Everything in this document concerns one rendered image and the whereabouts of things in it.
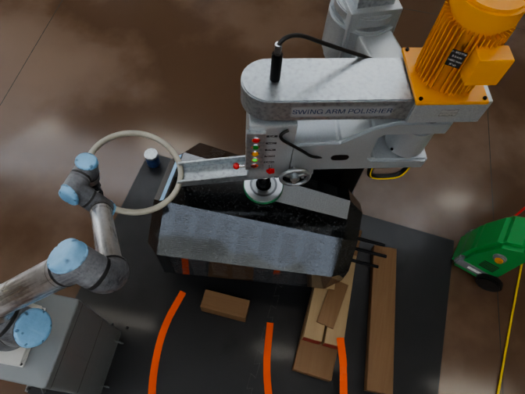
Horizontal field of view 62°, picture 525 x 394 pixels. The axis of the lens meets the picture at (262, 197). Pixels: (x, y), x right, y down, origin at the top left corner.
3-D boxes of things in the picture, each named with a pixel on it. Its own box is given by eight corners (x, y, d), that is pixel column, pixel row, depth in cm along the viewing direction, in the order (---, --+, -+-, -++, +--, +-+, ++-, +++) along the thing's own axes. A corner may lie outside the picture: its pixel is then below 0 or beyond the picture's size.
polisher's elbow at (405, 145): (377, 130, 215) (390, 105, 198) (412, 122, 218) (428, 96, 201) (394, 162, 207) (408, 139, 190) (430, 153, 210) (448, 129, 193)
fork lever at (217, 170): (309, 148, 230) (309, 142, 226) (313, 180, 222) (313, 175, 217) (180, 160, 235) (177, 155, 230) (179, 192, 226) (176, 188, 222)
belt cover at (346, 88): (458, 80, 194) (476, 52, 179) (473, 127, 183) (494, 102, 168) (239, 82, 187) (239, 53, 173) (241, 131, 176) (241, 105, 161)
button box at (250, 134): (262, 164, 205) (266, 128, 180) (262, 170, 204) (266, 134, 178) (244, 165, 204) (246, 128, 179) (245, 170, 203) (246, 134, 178)
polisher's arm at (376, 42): (312, 30, 245) (319, -9, 223) (368, 19, 251) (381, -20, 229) (364, 137, 214) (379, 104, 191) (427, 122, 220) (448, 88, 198)
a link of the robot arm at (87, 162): (69, 165, 183) (80, 146, 188) (73, 179, 194) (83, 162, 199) (91, 173, 184) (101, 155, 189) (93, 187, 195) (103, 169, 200)
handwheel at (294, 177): (306, 170, 217) (311, 152, 204) (308, 187, 213) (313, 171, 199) (276, 170, 216) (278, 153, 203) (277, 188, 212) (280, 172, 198)
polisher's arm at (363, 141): (406, 145, 235) (445, 82, 191) (416, 183, 224) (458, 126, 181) (269, 148, 230) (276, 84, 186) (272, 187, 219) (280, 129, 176)
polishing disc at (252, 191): (287, 196, 242) (287, 195, 241) (251, 206, 238) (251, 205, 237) (275, 164, 250) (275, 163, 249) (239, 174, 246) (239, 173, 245)
